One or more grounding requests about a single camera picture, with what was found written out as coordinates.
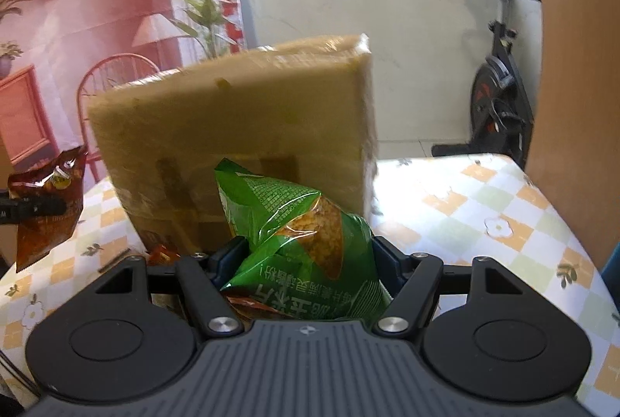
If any orange snack bag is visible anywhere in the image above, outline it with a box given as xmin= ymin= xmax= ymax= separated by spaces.
xmin=223 ymin=293 xmax=278 ymax=331

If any green snack bag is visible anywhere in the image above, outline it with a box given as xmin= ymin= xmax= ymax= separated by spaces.
xmin=214 ymin=158 xmax=393 ymax=324

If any checkered flower tablecloth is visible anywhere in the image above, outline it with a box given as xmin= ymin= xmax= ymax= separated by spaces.
xmin=0 ymin=153 xmax=620 ymax=417

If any printed wall cloth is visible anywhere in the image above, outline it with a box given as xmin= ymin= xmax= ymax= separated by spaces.
xmin=0 ymin=0 xmax=243 ymax=185

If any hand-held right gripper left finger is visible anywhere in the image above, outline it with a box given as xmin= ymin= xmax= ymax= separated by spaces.
xmin=94 ymin=237 xmax=248 ymax=339

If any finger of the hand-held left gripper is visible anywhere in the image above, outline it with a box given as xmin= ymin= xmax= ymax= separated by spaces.
xmin=0 ymin=197 xmax=67 ymax=225

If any black exercise bike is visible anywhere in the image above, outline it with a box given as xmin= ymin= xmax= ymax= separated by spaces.
xmin=431 ymin=0 xmax=542 ymax=171

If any brown red snack bag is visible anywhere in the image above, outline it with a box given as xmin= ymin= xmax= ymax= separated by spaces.
xmin=9 ymin=145 xmax=89 ymax=273

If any wooden panel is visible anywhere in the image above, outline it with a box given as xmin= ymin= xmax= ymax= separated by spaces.
xmin=525 ymin=0 xmax=620 ymax=275

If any cardboard box with plastic liner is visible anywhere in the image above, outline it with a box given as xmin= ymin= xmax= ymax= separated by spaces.
xmin=87 ymin=33 xmax=379 ymax=267

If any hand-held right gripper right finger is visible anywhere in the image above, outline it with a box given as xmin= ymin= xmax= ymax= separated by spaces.
xmin=373 ymin=237 xmax=526 ymax=339

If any red foil snack packet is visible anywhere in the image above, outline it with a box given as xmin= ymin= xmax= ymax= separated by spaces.
xmin=146 ymin=245 xmax=181 ymax=266

